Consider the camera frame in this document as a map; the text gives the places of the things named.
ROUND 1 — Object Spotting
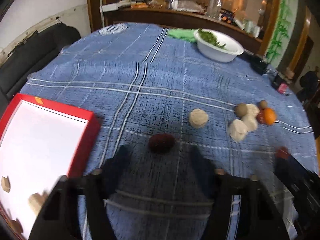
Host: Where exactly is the beige candy in tray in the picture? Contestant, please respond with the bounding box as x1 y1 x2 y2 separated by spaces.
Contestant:
28 191 48 216
1 177 11 193

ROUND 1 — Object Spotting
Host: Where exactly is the beige wrapped candy piece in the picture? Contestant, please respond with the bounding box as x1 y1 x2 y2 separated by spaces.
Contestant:
189 108 209 129

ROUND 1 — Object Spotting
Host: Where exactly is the dark red jujube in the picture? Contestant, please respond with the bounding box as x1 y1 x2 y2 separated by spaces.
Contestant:
256 109 265 124
148 133 175 154

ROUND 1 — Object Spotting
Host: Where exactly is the red rimmed white tray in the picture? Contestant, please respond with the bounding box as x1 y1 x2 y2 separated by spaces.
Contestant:
1 94 100 239

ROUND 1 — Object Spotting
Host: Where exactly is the small orange tangerine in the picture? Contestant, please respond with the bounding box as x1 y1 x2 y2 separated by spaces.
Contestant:
263 108 277 126

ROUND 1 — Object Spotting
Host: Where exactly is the brown longan on cloth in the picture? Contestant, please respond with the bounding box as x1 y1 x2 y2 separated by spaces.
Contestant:
234 103 248 118

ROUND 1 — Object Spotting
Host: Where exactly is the small brown longan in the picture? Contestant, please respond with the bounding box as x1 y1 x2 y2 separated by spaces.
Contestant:
259 100 268 109

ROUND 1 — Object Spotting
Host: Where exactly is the dark jar pink label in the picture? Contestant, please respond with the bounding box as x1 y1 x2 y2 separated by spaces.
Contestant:
272 74 288 94

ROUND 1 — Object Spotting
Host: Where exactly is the blue plaid tablecloth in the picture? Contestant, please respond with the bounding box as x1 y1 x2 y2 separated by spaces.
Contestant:
22 23 318 239

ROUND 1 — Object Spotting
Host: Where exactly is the black power adapter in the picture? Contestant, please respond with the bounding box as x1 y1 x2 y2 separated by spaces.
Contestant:
245 50 268 75

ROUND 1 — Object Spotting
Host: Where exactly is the white bowl with greens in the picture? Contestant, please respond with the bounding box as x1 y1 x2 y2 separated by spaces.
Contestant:
194 28 245 63

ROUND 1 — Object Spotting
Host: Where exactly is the black leather sofa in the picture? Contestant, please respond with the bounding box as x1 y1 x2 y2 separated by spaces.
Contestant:
1 23 81 112

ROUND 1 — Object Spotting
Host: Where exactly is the green cloth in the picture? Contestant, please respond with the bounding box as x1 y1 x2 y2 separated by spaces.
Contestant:
168 28 196 43

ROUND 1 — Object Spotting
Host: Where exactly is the wooden sideboard cabinet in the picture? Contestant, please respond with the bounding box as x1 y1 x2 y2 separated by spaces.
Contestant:
87 0 280 56

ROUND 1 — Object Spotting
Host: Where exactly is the clear glass pitcher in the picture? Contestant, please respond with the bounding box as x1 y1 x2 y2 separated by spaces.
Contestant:
207 0 222 20

